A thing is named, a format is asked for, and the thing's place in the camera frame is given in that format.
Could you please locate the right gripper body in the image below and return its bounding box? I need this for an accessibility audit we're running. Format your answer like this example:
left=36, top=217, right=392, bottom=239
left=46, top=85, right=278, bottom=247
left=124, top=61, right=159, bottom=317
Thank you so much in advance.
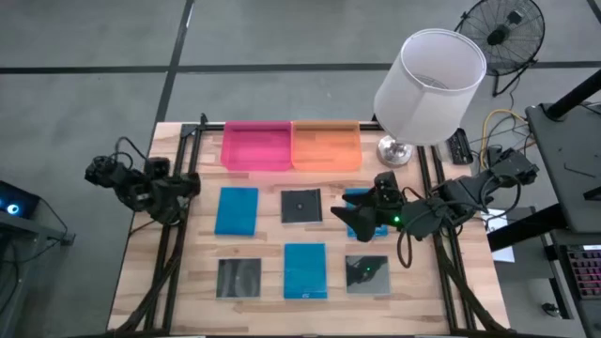
left=372, top=195, right=410, bottom=234

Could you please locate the black aluminium table frame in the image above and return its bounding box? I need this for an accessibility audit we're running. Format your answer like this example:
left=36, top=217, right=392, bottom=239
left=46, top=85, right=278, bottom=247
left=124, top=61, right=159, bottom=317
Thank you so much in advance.
left=106, top=112, right=513, bottom=338

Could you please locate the black floor fan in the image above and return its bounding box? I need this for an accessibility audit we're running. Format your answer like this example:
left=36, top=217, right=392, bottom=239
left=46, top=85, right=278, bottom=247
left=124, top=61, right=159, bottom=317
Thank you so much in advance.
left=454, top=0, right=547, bottom=98

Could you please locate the backlit computer keyboard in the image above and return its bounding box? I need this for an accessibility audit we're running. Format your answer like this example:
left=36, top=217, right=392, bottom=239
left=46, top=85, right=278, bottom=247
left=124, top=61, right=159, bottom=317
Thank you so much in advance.
left=561, top=243, right=601, bottom=301

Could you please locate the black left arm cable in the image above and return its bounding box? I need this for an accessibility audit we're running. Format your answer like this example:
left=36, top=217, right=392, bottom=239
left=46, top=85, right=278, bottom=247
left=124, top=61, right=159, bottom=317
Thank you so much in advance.
left=112, top=135, right=154, bottom=165

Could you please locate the yellow cable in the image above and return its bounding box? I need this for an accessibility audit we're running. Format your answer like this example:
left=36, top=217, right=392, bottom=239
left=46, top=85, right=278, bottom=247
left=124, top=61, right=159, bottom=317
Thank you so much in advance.
left=478, top=108, right=532, bottom=173

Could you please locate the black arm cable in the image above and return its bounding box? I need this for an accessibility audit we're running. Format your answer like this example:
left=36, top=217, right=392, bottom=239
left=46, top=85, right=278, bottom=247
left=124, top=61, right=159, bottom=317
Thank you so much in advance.
left=112, top=135, right=154, bottom=165
left=396, top=220, right=428, bottom=269

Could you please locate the black computer with blue light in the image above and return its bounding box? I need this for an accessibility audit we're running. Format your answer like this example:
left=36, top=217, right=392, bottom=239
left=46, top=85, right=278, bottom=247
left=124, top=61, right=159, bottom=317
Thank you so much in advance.
left=0, top=180, right=41, bottom=220

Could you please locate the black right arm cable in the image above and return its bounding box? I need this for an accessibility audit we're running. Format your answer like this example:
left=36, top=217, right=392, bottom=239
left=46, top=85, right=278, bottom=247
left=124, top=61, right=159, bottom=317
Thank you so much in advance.
left=396, top=220, right=428, bottom=269

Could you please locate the black pole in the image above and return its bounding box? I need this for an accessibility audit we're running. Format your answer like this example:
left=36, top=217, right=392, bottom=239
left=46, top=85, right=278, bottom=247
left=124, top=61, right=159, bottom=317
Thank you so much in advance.
left=547, top=69, right=601, bottom=121

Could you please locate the dark keyboard desk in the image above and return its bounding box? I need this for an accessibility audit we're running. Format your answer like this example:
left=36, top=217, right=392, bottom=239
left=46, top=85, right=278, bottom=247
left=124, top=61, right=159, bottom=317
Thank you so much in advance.
left=539, top=229, right=601, bottom=338

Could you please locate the black desk leg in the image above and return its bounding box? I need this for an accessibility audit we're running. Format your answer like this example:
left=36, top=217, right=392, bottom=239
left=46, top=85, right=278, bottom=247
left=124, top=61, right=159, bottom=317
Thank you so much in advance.
left=486, top=205, right=564, bottom=254

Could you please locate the white shade table lamp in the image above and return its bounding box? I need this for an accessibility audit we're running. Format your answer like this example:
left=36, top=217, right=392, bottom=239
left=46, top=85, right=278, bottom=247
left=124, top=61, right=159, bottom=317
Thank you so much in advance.
left=373, top=27, right=488, bottom=169

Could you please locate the blue plastic case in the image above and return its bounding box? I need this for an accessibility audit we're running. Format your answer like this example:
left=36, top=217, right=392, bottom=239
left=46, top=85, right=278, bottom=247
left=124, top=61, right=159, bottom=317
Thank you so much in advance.
left=345, top=187, right=390, bottom=238
left=283, top=242, right=329, bottom=300
left=214, top=186, right=260, bottom=238

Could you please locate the white paper sheet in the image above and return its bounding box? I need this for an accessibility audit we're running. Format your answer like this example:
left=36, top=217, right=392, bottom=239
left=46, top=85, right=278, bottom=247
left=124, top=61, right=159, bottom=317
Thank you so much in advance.
left=481, top=207, right=516, bottom=264

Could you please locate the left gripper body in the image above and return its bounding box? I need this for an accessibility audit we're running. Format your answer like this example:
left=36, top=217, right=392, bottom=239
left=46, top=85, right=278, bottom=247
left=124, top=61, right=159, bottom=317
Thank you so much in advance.
left=148, top=171, right=202, bottom=225

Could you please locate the pink translucent plastic bin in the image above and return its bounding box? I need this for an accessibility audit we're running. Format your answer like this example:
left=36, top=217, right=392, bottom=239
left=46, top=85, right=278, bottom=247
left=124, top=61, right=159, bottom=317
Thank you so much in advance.
left=220, top=120, right=293, bottom=173

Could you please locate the grey side stand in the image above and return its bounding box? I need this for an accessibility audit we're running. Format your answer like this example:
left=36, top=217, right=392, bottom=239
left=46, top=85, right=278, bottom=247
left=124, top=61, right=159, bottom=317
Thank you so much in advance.
left=0, top=213, right=76, bottom=338

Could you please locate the black power strip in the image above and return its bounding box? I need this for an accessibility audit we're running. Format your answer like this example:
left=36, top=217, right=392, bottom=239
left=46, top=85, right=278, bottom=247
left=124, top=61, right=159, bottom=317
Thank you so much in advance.
left=445, top=127, right=474, bottom=166

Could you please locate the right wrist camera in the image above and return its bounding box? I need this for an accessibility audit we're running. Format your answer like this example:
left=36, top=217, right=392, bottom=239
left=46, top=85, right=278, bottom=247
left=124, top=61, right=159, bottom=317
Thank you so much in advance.
left=374, top=171, right=401, bottom=201

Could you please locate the clear black-tray jewel case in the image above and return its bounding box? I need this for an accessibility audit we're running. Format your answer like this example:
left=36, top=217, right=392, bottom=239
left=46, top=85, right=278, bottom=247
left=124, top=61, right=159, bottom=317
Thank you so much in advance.
left=215, top=257, right=263, bottom=300
left=345, top=254, right=392, bottom=297
left=280, top=188, right=324, bottom=225

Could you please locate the orange translucent plastic bin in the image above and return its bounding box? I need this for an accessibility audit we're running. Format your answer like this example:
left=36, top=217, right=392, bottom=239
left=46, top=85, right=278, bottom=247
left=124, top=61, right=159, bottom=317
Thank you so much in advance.
left=290, top=120, right=363, bottom=173

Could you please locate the grey desk panel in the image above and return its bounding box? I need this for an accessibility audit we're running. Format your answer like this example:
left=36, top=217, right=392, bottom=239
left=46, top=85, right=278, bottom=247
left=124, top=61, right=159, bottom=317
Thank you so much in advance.
left=524, top=101, right=601, bottom=236

